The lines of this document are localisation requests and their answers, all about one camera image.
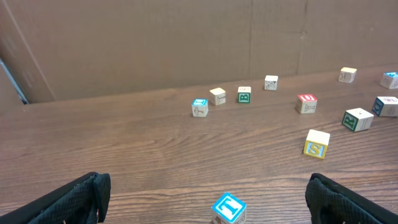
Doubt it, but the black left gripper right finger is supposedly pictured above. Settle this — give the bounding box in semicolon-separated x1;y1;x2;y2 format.
305;173;397;224

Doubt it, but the blue T block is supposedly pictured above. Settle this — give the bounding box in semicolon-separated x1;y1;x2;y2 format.
211;192;247;224

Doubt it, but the plain wood block S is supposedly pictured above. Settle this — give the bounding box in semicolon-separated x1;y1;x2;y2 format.
303;129;331;159

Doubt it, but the yellow top block far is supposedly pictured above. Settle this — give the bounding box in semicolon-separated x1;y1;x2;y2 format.
338;67;357;83

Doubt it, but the wood block green J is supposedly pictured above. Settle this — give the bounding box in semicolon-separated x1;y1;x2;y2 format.
264;75;279;91

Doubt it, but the red U block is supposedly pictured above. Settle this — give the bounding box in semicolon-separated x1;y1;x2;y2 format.
295;94;317;114

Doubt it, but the wood block red side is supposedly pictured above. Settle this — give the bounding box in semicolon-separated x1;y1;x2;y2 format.
372;96;397;117

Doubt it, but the yellow block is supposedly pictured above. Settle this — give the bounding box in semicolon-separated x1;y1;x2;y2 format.
338;67;357;83
210;88;226;106

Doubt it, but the yellow top block left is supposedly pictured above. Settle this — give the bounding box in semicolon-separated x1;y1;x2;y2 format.
210;88;226;106

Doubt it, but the blue top block left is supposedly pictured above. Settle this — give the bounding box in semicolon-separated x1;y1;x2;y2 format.
192;98;208;117

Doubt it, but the green B block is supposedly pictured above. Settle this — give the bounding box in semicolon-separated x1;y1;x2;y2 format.
238;86;251;103

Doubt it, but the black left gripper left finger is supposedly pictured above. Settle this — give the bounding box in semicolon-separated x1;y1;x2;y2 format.
1;172;111;224

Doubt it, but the blue P block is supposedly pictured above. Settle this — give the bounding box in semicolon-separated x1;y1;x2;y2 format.
379;72;398;89

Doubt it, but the plain wood block R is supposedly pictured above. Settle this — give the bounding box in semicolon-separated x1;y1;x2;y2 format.
341;108;374;132

